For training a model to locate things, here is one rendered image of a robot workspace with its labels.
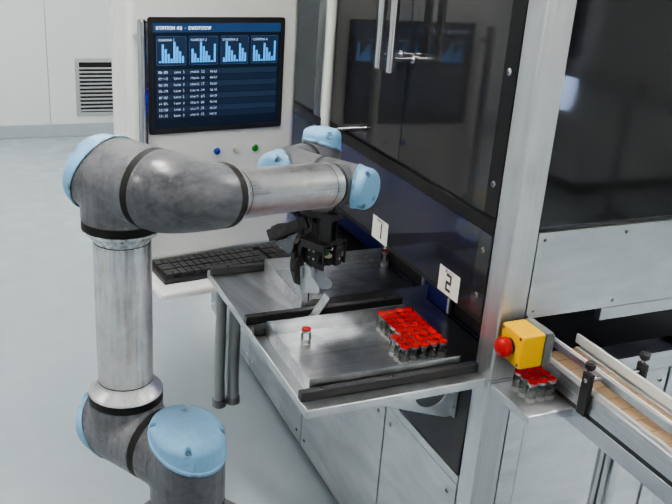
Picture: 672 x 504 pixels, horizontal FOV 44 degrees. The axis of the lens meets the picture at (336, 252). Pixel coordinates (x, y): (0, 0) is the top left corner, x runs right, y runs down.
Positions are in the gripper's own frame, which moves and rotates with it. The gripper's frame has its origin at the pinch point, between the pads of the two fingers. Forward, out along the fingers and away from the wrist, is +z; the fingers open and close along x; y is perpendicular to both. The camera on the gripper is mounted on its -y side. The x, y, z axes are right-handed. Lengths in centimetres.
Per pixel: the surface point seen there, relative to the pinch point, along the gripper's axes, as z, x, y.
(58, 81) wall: 59, 251, -472
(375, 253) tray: 12, 55, -22
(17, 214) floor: 102, 129, -333
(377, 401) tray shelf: 14.9, -1.8, 21.8
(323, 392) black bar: 12.6, -9.9, 14.5
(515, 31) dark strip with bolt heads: -55, 24, 27
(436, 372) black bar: 12.5, 12.6, 25.9
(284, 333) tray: 14.0, 4.7, -9.1
